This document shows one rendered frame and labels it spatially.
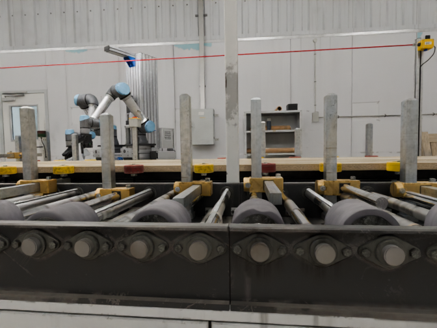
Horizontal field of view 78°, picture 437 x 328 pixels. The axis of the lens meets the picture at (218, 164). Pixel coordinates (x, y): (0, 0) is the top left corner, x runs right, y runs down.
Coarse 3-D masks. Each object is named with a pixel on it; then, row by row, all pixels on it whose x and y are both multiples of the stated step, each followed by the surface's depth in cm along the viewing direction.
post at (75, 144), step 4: (72, 136) 217; (76, 136) 218; (72, 140) 217; (76, 140) 218; (72, 144) 217; (76, 144) 218; (72, 148) 218; (76, 148) 218; (72, 152) 218; (76, 152) 218; (72, 156) 218; (76, 156) 218; (76, 160) 218
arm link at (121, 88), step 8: (112, 88) 247; (120, 88) 242; (128, 88) 247; (120, 96) 246; (128, 96) 248; (128, 104) 252; (136, 104) 256; (136, 112) 257; (144, 120) 261; (144, 128) 263; (152, 128) 267
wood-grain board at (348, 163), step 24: (48, 168) 123; (96, 168) 121; (120, 168) 120; (144, 168) 118; (168, 168) 117; (192, 168) 116; (216, 168) 115; (240, 168) 114; (288, 168) 111; (312, 168) 110; (360, 168) 108; (384, 168) 107; (432, 168) 105
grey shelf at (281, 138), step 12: (264, 120) 464; (276, 120) 463; (288, 120) 461; (300, 120) 417; (276, 132) 464; (288, 132) 460; (300, 132) 418; (276, 144) 465; (288, 144) 463; (300, 144) 419; (276, 156) 466; (288, 156) 464; (300, 156) 420
